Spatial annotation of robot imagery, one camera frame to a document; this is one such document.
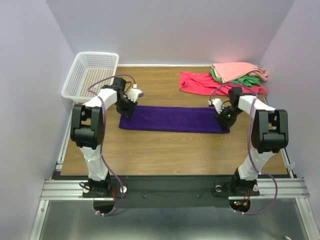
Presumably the hot pink towel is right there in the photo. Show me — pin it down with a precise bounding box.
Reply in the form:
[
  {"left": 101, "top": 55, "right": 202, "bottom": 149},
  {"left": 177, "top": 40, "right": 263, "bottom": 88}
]
[{"left": 179, "top": 72, "right": 268, "bottom": 96}]

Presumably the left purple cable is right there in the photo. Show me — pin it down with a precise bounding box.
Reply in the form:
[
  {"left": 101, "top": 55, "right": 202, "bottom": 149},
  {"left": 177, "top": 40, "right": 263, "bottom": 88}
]
[{"left": 87, "top": 74, "right": 138, "bottom": 217}]

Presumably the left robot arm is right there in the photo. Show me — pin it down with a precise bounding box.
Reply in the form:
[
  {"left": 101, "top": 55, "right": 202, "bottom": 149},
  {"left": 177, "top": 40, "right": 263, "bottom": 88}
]
[{"left": 70, "top": 74, "right": 144, "bottom": 197}]

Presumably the aluminium frame rail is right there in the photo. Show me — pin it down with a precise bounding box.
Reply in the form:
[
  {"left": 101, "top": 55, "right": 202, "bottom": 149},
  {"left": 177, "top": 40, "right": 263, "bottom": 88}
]
[{"left": 40, "top": 178, "right": 311, "bottom": 201}]

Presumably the purple towel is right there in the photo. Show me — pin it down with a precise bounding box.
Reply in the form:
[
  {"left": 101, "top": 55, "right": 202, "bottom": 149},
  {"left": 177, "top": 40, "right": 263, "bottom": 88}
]
[{"left": 118, "top": 105, "right": 230, "bottom": 134}]

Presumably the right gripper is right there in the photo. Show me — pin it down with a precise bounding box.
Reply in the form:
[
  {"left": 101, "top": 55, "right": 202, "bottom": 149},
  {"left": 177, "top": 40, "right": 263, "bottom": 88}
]
[{"left": 213, "top": 106, "right": 243, "bottom": 132}]

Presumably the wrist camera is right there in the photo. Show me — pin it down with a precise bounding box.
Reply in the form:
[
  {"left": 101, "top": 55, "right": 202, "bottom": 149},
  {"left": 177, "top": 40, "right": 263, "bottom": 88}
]
[
  {"left": 210, "top": 98, "right": 223, "bottom": 114},
  {"left": 126, "top": 88, "right": 144, "bottom": 102}
]

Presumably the salmon pink towel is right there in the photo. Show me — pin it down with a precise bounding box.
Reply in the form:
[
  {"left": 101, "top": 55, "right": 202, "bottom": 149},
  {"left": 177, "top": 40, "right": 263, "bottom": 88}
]
[{"left": 211, "top": 62, "right": 268, "bottom": 83}]

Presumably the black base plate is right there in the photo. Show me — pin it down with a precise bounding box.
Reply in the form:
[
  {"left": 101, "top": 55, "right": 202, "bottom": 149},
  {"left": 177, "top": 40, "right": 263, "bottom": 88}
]
[{"left": 82, "top": 175, "right": 258, "bottom": 213}]

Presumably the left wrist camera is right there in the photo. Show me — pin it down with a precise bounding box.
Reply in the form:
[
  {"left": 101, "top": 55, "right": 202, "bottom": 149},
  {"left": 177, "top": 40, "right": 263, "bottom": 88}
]
[{"left": 126, "top": 88, "right": 144, "bottom": 102}]

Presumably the green towel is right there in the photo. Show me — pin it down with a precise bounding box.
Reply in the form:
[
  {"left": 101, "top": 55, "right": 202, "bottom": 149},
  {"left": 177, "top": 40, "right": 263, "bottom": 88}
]
[{"left": 210, "top": 68, "right": 262, "bottom": 87}]

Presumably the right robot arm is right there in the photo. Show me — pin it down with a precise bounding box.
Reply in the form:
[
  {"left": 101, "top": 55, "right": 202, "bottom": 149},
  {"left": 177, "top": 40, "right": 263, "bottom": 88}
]
[{"left": 208, "top": 86, "right": 289, "bottom": 196}]

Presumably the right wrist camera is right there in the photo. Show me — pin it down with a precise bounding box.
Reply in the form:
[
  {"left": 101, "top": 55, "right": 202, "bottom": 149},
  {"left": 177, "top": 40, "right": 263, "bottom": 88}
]
[{"left": 210, "top": 98, "right": 223, "bottom": 114}]

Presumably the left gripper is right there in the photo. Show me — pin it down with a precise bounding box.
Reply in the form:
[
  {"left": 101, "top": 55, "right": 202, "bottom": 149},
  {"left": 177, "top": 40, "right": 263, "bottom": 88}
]
[{"left": 114, "top": 95, "right": 138, "bottom": 121}]

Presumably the white plastic basket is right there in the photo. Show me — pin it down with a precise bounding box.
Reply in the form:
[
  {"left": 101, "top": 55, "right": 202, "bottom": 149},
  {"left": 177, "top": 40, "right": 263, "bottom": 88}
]
[{"left": 61, "top": 51, "right": 119, "bottom": 103}]

